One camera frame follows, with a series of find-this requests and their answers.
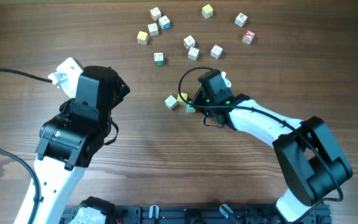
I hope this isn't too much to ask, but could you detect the green N letter block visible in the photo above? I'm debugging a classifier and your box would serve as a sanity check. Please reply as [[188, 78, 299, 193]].
[[186, 101, 196, 113]]

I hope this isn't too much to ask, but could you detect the white block far right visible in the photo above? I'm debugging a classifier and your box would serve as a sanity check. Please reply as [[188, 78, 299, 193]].
[[234, 12, 248, 27]]

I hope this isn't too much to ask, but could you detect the white block red side middle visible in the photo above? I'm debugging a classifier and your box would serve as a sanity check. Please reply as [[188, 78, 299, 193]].
[[183, 35, 196, 50]]

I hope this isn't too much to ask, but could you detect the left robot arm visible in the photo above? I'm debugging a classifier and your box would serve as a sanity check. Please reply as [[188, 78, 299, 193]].
[[15, 65, 130, 223]]

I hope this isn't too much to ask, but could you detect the white picture block right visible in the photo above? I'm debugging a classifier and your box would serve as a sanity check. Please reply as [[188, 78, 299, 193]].
[[210, 45, 223, 59]]

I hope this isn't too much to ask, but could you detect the yellow top wooden block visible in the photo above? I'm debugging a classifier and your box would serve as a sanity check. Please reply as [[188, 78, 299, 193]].
[[177, 93, 188, 105]]

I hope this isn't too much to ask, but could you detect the left black cable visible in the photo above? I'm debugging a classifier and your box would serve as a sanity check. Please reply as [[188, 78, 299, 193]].
[[0, 68, 54, 224]]

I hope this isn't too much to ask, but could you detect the white block red side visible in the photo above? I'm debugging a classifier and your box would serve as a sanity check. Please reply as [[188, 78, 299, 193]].
[[150, 7, 162, 21], [183, 35, 196, 50]]

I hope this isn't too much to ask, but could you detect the black cable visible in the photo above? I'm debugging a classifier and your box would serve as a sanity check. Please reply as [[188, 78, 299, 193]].
[[178, 66, 344, 203], [0, 68, 54, 224]]

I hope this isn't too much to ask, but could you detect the white block red edge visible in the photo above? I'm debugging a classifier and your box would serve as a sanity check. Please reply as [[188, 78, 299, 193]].
[[147, 23, 159, 37]]

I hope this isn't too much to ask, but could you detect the white block moved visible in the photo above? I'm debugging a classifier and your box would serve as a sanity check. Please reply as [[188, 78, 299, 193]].
[[165, 95, 178, 110]]

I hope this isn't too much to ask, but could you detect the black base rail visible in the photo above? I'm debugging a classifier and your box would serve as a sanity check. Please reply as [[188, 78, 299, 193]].
[[60, 203, 332, 224]]

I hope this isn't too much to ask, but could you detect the yellow block left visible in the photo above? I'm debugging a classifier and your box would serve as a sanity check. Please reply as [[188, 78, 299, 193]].
[[137, 31, 149, 45]]

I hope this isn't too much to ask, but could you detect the red letter block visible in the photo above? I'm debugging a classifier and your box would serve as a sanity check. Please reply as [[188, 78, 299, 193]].
[[242, 30, 255, 45]]

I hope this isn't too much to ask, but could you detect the white block green side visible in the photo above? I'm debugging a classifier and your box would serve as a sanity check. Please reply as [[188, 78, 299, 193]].
[[154, 52, 165, 65]]

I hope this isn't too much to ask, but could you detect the right black cable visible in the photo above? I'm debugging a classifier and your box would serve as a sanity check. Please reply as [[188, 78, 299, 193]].
[[178, 66, 344, 203]]

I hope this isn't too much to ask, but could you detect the plain white picture block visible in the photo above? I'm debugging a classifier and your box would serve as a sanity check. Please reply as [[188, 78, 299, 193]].
[[188, 47, 200, 60]]

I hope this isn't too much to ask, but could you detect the white block blue side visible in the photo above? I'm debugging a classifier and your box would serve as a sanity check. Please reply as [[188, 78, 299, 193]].
[[158, 16, 172, 30]]

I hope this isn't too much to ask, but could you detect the white block red side top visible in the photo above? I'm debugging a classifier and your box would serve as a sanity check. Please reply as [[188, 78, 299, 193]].
[[150, 7, 162, 21]]

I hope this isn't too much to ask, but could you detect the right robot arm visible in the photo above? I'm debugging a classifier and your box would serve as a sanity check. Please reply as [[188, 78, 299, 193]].
[[190, 67, 353, 223]]

